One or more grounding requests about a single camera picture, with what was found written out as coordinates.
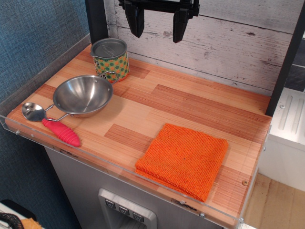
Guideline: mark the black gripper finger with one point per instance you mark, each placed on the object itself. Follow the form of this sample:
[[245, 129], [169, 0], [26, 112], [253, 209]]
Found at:
[[135, 17], [180, 21]]

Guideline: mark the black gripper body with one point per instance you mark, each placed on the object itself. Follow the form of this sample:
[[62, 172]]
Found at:
[[168, 6]]

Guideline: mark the small steel wok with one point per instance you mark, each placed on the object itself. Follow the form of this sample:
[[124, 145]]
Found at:
[[82, 96]]

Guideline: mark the orange knitted cloth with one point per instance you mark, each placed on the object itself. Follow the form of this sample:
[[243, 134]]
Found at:
[[183, 159]]

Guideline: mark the patterned green orange can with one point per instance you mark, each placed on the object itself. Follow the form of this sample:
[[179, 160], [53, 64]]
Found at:
[[110, 59]]

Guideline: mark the clear acrylic table guard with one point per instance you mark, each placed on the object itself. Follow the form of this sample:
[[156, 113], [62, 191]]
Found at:
[[151, 96]]

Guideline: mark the white toy sink unit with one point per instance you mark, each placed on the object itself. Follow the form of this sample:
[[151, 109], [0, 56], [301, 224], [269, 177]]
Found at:
[[283, 156]]

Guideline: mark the grey toy fridge cabinet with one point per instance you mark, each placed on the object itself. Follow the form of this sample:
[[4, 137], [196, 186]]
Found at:
[[104, 196]]

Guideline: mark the black orange object corner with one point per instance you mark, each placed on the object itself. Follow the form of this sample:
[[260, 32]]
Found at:
[[15, 216]]

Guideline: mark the black vertical post left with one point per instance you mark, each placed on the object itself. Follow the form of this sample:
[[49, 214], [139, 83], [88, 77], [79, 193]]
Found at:
[[97, 22]]

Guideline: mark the black vertical post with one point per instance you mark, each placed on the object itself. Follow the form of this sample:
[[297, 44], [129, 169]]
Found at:
[[288, 61], [97, 22]]

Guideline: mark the black vertical post right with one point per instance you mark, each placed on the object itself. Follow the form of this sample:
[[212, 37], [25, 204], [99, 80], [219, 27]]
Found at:
[[288, 61]]

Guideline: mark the spoon with pink handle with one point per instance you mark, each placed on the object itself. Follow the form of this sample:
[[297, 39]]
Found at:
[[34, 112]]

